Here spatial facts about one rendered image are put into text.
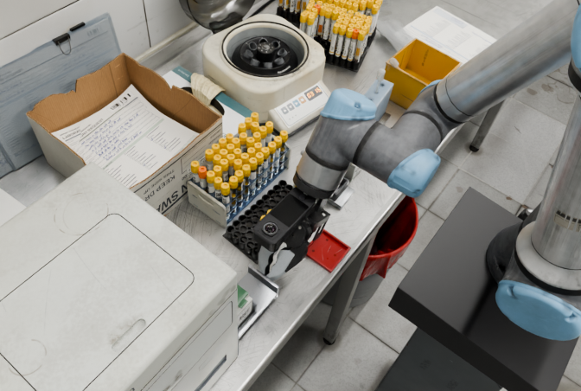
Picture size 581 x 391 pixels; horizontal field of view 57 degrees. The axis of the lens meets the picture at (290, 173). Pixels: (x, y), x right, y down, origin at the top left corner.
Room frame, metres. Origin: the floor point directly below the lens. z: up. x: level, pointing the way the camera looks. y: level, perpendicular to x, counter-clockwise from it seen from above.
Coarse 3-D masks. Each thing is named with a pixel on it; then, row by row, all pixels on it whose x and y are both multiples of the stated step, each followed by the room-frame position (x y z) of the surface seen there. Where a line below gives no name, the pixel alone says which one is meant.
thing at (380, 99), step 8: (376, 80) 0.93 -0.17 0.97; (384, 80) 0.93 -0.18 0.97; (368, 88) 0.90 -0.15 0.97; (384, 88) 0.91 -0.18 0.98; (392, 88) 0.92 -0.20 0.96; (368, 96) 0.88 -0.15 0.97; (376, 96) 0.88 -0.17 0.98; (384, 96) 0.88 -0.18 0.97; (376, 104) 0.85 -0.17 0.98; (384, 104) 0.90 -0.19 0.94; (376, 112) 0.86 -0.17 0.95; (384, 112) 0.92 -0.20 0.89; (384, 120) 0.90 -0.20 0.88
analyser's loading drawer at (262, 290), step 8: (248, 272) 0.45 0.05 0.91; (256, 272) 0.44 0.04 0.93; (240, 280) 0.43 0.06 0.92; (248, 280) 0.43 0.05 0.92; (256, 280) 0.43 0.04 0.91; (264, 280) 0.43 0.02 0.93; (248, 288) 0.42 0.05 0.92; (256, 288) 0.42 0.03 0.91; (264, 288) 0.42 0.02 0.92; (272, 288) 0.42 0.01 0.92; (256, 296) 0.40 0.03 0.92; (264, 296) 0.41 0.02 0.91; (272, 296) 0.41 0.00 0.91; (256, 304) 0.37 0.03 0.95; (264, 304) 0.39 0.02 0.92; (256, 312) 0.37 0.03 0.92; (248, 320) 0.36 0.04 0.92; (240, 328) 0.34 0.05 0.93; (240, 336) 0.33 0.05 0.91
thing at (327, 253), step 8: (328, 232) 0.57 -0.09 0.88; (312, 240) 0.55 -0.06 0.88; (320, 240) 0.55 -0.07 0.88; (328, 240) 0.56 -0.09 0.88; (336, 240) 0.56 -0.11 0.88; (312, 248) 0.53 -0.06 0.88; (320, 248) 0.54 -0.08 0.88; (328, 248) 0.54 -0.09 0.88; (336, 248) 0.54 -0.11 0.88; (344, 248) 0.54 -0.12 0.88; (312, 256) 0.51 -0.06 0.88; (320, 256) 0.52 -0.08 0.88; (328, 256) 0.52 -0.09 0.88; (336, 256) 0.52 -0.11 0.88; (344, 256) 0.53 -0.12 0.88; (320, 264) 0.50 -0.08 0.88; (328, 264) 0.50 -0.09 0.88; (336, 264) 0.50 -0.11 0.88
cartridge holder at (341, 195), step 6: (342, 180) 0.69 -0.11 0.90; (348, 180) 0.69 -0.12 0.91; (342, 186) 0.67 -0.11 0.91; (348, 186) 0.69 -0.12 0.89; (336, 192) 0.65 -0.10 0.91; (342, 192) 0.67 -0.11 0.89; (348, 192) 0.67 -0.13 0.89; (330, 198) 0.65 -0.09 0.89; (336, 198) 0.65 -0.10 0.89; (342, 198) 0.65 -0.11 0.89; (348, 198) 0.66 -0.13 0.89; (336, 204) 0.64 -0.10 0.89; (342, 204) 0.64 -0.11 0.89
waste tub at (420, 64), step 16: (416, 48) 1.10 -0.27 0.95; (432, 48) 1.08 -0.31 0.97; (400, 64) 1.07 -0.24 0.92; (416, 64) 1.09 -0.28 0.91; (432, 64) 1.07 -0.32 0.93; (448, 64) 1.05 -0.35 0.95; (400, 80) 0.97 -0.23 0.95; (416, 80) 0.95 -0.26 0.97; (432, 80) 1.06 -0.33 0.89; (400, 96) 0.97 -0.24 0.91; (416, 96) 0.95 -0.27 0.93
